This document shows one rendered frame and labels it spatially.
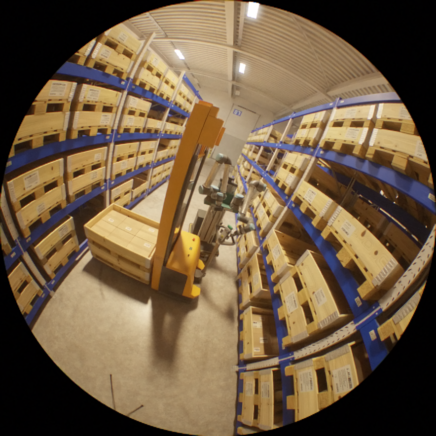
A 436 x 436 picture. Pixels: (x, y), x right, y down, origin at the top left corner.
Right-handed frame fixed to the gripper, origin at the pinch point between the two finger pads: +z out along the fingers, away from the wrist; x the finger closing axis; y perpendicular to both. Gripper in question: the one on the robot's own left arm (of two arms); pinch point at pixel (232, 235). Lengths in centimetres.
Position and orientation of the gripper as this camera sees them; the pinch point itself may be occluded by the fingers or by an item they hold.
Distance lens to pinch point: 204.0
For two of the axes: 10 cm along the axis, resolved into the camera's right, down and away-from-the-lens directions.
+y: 2.4, 9.1, -3.5
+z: -7.7, 4.0, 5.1
